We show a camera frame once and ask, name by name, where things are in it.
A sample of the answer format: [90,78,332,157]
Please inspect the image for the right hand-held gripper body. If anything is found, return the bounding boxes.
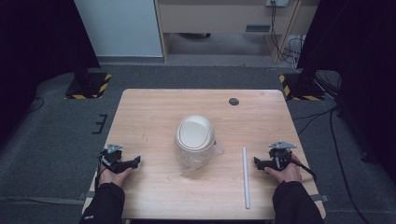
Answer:
[262,140,298,172]

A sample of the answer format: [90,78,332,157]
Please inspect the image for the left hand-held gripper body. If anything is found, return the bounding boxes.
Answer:
[100,143,133,175]

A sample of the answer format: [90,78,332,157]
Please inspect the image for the white rod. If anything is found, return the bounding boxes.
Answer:
[242,147,251,210]

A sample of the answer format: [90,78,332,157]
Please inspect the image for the person's right hand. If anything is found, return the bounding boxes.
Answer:
[263,154,303,184]

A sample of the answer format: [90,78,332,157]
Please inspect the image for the person's left hand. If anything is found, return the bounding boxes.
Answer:
[98,161,134,188]

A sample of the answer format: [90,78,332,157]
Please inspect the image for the striped black stand base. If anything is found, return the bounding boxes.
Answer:
[64,72,113,101]
[278,73,326,102]

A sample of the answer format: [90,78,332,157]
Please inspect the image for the black curtain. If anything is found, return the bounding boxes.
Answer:
[0,0,101,147]
[296,0,396,185]

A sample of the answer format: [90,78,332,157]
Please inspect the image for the wooden cabinet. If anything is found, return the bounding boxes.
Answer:
[153,0,321,64]

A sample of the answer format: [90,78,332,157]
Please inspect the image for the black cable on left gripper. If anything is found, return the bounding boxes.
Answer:
[93,150,108,191]

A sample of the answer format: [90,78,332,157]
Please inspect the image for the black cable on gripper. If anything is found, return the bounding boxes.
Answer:
[290,158,318,184]
[93,150,108,191]

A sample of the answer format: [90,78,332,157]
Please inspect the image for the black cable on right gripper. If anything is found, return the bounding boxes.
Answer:
[290,158,318,184]

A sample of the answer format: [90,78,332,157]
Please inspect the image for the black floor cable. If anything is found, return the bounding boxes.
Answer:
[25,96,45,114]
[292,105,372,224]

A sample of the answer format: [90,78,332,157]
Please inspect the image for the bundle of cables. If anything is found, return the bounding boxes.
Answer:
[269,0,306,65]

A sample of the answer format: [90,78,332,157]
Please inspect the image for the white wall panel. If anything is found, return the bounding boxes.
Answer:
[74,0,164,58]

